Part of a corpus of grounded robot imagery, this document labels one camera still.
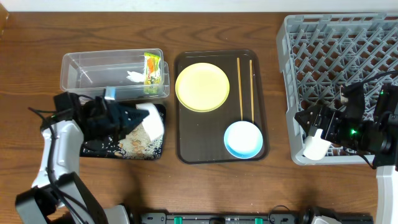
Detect grey dishwasher rack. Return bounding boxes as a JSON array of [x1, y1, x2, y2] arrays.
[[276, 13, 397, 166]]

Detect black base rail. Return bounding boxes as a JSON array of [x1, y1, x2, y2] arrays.
[[132, 205, 374, 224]]

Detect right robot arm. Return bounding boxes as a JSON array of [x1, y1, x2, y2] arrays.
[[294, 83, 397, 223]]

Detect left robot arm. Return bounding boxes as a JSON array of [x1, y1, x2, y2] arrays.
[[15, 92, 149, 223]]

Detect yellow plate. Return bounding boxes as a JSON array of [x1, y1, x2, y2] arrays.
[[175, 63, 230, 113]]

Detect white tissue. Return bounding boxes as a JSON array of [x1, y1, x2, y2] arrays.
[[126, 71, 145, 83]]

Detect dark brown serving tray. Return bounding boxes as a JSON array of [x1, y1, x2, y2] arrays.
[[174, 49, 269, 164]]

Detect clear plastic bin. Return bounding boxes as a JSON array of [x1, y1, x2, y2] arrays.
[[60, 49, 170, 101]]

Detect right wooden chopstick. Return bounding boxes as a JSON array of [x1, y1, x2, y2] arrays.
[[249, 59, 254, 123]]

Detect food scraps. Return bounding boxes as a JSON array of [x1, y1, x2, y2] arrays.
[[80, 124, 163, 161]]

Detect black plastic tray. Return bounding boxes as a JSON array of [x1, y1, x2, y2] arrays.
[[80, 103, 165, 161]]

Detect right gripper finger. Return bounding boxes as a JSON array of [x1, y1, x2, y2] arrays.
[[339, 83, 364, 123], [294, 109, 320, 137]]

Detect blue bowl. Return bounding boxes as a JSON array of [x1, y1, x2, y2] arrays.
[[223, 121, 264, 159]]

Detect wooden chopstick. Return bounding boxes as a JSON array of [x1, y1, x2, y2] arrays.
[[249, 59, 254, 123], [236, 57, 243, 121]]

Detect white cup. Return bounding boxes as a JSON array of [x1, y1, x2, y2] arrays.
[[303, 129, 331, 161]]

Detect left wooden chopstick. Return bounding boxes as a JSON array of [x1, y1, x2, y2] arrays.
[[236, 57, 243, 121]]

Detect green yellow snack wrapper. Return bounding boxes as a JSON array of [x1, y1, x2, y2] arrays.
[[144, 52, 162, 95]]

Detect pink bowl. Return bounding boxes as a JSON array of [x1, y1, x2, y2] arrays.
[[136, 103, 164, 142]]

